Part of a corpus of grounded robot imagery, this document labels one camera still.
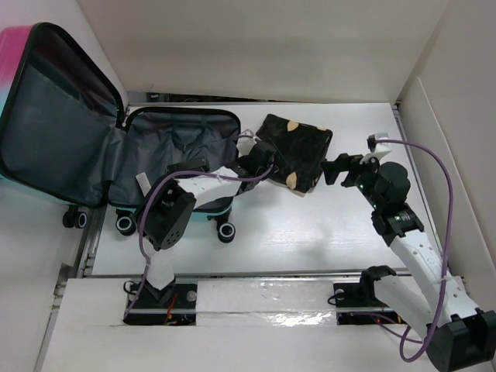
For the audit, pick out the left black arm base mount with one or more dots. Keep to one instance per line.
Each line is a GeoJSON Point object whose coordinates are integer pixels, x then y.
{"type": "Point", "coordinates": [176, 307]}

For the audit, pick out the pink and teal kids suitcase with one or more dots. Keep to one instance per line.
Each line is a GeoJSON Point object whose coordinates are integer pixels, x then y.
{"type": "Point", "coordinates": [65, 132]}

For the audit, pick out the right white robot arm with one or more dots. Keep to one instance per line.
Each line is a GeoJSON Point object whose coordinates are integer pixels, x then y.
{"type": "Point", "coordinates": [456, 332]}

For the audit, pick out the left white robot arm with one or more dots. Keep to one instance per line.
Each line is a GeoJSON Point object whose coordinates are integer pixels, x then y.
{"type": "Point", "coordinates": [169, 203]}

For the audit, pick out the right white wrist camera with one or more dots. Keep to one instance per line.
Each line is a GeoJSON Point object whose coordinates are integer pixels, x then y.
{"type": "Point", "coordinates": [377, 149]}

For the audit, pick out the white slim cosmetic box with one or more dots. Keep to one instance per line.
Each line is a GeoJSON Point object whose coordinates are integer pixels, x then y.
{"type": "Point", "coordinates": [144, 183]}

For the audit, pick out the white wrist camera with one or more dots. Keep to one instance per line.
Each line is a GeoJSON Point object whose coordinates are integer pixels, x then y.
{"type": "Point", "coordinates": [246, 141]}
{"type": "Point", "coordinates": [377, 149]}

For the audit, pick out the black garment with patches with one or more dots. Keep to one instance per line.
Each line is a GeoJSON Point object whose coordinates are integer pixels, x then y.
{"type": "Point", "coordinates": [300, 149]}

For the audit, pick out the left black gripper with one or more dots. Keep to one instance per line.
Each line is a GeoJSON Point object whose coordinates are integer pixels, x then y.
{"type": "Point", "coordinates": [241, 159]}

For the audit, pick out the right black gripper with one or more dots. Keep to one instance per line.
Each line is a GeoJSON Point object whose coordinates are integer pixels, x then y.
{"type": "Point", "coordinates": [345, 163]}

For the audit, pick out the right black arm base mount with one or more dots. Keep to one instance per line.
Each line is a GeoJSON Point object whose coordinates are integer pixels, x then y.
{"type": "Point", "coordinates": [354, 308]}

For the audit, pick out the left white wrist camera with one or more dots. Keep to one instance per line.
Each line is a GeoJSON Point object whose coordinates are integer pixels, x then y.
{"type": "Point", "coordinates": [246, 141]}

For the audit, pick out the aluminium front rail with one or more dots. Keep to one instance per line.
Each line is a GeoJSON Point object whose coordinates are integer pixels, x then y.
{"type": "Point", "coordinates": [336, 274]}

